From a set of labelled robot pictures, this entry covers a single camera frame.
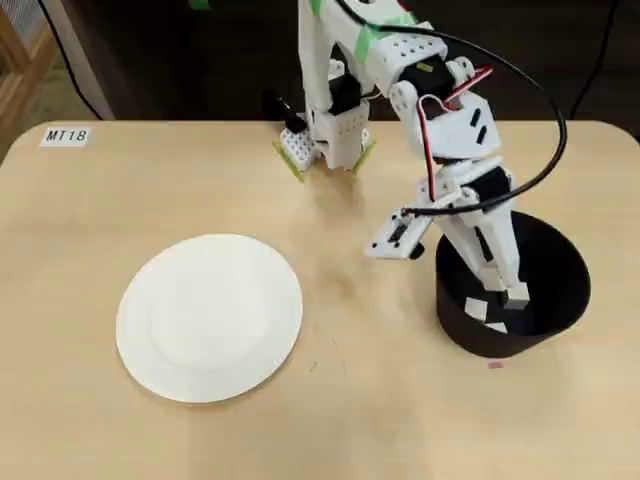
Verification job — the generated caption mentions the white MT18 label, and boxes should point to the white MT18 label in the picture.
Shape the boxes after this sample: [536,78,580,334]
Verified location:
[40,125,93,149]

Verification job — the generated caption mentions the thin black background cable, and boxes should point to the thin black background cable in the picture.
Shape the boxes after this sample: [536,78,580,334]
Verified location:
[42,0,105,121]
[569,0,620,121]

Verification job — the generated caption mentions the white round plate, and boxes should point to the white round plate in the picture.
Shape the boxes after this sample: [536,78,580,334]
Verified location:
[115,233,305,404]

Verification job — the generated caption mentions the wooden furniture frame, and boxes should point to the wooden furniture frame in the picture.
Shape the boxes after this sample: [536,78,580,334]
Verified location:
[0,0,57,162]

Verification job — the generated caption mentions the wide green masking tape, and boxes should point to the wide green masking tape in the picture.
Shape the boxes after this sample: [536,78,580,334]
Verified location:
[349,9,421,64]

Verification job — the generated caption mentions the black round pot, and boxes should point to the black round pot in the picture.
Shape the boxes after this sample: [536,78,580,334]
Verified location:
[433,209,592,359]

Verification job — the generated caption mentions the yellow-green strip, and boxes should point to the yellow-green strip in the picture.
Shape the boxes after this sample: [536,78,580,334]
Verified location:
[272,139,307,184]
[352,141,378,174]

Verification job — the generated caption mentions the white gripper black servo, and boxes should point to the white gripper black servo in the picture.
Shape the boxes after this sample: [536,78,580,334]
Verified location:
[417,154,521,292]

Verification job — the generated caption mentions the white partition panel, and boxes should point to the white partition panel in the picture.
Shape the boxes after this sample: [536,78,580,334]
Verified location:
[43,0,116,121]

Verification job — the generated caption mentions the white wrist camera board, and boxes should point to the white wrist camera board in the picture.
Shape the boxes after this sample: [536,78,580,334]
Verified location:
[363,205,430,261]

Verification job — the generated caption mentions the red white servo wires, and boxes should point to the red white servo wires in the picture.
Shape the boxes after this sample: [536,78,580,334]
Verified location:
[417,64,495,202]

